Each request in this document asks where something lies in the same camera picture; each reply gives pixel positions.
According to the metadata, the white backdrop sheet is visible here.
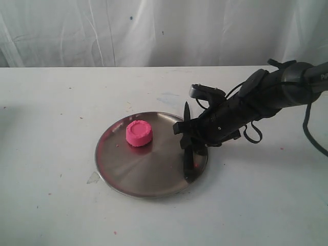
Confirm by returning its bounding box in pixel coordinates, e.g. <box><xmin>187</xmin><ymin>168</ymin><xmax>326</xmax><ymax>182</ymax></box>
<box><xmin>1</xmin><ymin>1</ymin><xmax>327</xmax><ymax>67</ymax></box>

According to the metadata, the round stainless steel plate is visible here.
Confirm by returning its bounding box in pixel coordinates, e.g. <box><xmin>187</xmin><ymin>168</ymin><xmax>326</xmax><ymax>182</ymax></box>
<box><xmin>95</xmin><ymin>112</ymin><xmax>208</xmax><ymax>198</ymax></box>

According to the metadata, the black knife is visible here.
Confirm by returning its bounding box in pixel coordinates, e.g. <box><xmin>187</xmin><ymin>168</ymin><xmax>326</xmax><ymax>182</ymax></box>
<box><xmin>182</xmin><ymin>101</ymin><xmax>196</xmax><ymax>183</ymax></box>

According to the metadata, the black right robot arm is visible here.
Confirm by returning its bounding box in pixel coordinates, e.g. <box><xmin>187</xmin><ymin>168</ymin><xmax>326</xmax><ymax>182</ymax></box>
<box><xmin>173</xmin><ymin>59</ymin><xmax>327</xmax><ymax>147</ymax></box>

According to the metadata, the pink clay piece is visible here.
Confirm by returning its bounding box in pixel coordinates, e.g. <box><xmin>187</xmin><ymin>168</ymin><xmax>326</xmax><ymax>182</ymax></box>
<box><xmin>126</xmin><ymin>120</ymin><xmax>153</xmax><ymax>147</ymax></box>

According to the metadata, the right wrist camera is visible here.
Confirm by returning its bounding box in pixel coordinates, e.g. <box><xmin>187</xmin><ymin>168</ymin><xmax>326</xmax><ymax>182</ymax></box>
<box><xmin>189</xmin><ymin>84</ymin><xmax>226</xmax><ymax>103</ymax></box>

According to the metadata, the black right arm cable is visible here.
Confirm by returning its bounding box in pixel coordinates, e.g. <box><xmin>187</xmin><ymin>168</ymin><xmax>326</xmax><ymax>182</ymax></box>
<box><xmin>302</xmin><ymin>99</ymin><xmax>328</xmax><ymax>157</ymax></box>

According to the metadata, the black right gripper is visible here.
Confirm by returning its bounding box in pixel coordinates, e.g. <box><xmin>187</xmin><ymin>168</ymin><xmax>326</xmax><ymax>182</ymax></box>
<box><xmin>173</xmin><ymin>96</ymin><xmax>259</xmax><ymax>149</ymax></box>

